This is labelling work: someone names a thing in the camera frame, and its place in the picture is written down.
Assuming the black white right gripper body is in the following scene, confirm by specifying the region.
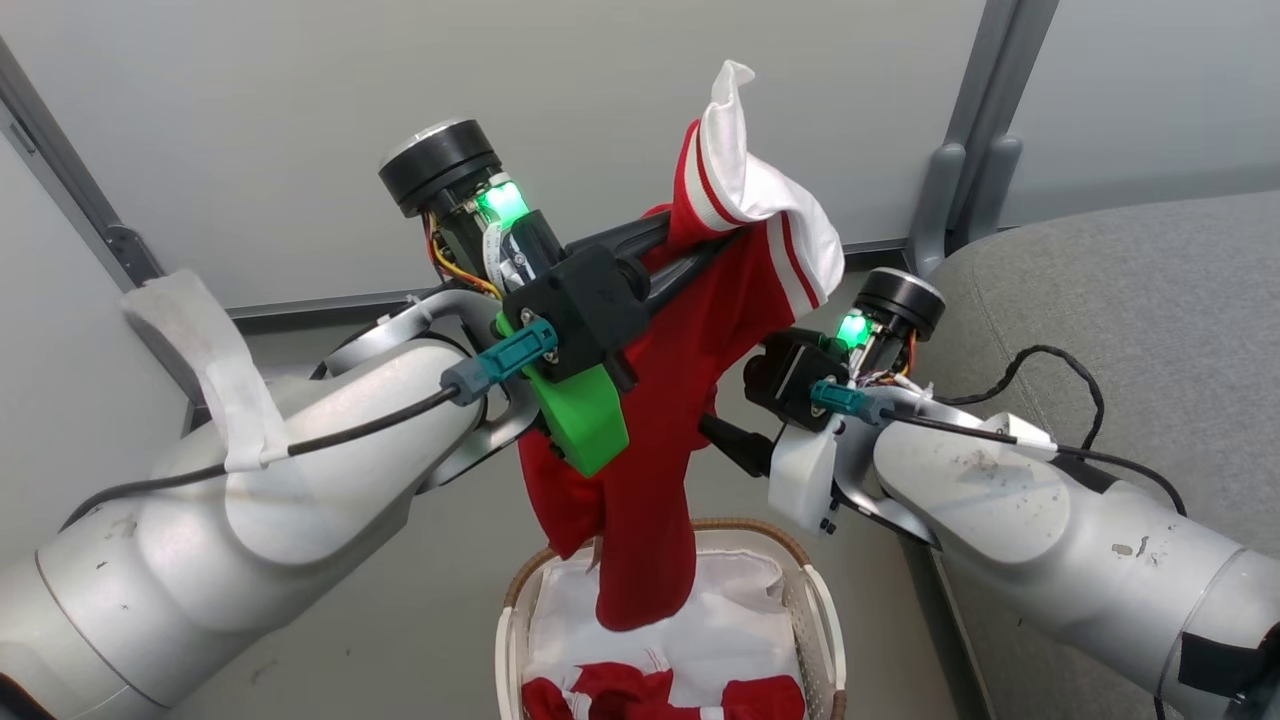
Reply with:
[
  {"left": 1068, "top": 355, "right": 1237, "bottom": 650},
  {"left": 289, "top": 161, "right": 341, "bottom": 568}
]
[{"left": 742, "top": 328, "right": 853, "bottom": 538}]

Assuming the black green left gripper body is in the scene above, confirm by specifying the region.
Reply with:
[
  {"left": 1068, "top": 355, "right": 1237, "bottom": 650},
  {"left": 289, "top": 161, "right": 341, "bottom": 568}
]
[{"left": 494, "top": 242, "right": 653, "bottom": 478}]

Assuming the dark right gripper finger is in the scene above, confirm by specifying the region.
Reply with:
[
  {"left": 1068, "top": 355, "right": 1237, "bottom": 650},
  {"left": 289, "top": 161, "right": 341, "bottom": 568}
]
[{"left": 697, "top": 412, "right": 777, "bottom": 479}]

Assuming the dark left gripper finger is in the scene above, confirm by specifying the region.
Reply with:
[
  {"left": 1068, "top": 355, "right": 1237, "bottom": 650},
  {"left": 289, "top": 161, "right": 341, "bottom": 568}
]
[
  {"left": 565, "top": 211, "right": 703, "bottom": 267},
  {"left": 640, "top": 236, "right": 743, "bottom": 303}
]

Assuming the red white sports garment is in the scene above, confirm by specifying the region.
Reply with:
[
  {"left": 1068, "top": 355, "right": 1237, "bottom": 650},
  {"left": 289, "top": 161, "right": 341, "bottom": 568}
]
[
  {"left": 520, "top": 660, "right": 807, "bottom": 720},
  {"left": 517, "top": 60, "right": 846, "bottom": 633}
]

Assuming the white basket liner cloth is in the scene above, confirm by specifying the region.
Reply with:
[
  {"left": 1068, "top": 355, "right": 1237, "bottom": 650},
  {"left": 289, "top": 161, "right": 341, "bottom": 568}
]
[{"left": 524, "top": 545, "right": 803, "bottom": 717}]

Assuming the white laundry basket brown rim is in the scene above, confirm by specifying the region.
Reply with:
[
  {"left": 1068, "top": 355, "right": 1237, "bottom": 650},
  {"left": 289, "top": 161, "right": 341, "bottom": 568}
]
[{"left": 495, "top": 517, "right": 849, "bottom": 720}]

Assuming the grey fabric sofa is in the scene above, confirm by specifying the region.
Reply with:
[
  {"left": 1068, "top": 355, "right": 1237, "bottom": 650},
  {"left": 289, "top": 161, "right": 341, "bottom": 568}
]
[{"left": 903, "top": 189, "right": 1280, "bottom": 720}]

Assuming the teal right cable connector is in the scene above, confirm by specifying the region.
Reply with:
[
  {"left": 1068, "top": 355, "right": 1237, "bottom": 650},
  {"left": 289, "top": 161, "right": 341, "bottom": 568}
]
[{"left": 809, "top": 379, "right": 883, "bottom": 425}]

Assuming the teal cable connector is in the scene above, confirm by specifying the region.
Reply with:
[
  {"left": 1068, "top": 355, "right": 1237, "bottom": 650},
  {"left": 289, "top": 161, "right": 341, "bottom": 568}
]
[
  {"left": 440, "top": 319, "right": 560, "bottom": 407},
  {"left": 809, "top": 379, "right": 883, "bottom": 425}
]

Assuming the teal left cable connector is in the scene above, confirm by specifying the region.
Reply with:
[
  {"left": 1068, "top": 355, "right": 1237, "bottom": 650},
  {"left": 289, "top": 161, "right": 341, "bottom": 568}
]
[{"left": 440, "top": 319, "right": 560, "bottom": 407}]

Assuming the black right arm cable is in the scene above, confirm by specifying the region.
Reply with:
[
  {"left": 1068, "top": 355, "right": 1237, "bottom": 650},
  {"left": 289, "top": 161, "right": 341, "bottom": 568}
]
[
  {"left": 935, "top": 345, "right": 1106, "bottom": 453},
  {"left": 878, "top": 408, "right": 1191, "bottom": 517}
]

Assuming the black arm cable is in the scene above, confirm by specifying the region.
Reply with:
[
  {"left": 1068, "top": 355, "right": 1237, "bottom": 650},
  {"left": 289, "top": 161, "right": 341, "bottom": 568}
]
[
  {"left": 878, "top": 408, "right": 1191, "bottom": 517},
  {"left": 60, "top": 385, "right": 463, "bottom": 531},
  {"left": 935, "top": 345, "right": 1106, "bottom": 453}
]

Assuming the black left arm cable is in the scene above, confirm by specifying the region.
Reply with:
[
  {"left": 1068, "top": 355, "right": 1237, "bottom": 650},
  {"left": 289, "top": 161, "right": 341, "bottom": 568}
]
[{"left": 60, "top": 385, "right": 463, "bottom": 531}]

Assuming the grey double partition post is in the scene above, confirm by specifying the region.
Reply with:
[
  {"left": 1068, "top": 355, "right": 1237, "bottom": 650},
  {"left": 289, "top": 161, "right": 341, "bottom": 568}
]
[{"left": 904, "top": 0, "right": 1061, "bottom": 278}]

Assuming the white strap on left arm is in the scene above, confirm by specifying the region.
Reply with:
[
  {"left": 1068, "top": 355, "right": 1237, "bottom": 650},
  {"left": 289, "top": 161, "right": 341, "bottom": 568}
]
[{"left": 120, "top": 269, "right": 293, "bottom": 473}]

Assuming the grey single partition post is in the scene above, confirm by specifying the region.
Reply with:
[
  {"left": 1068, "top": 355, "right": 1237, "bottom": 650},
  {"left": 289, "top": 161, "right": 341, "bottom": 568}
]
[{"left": 0, "top": 38, "right": 167, "bottom": 293}]

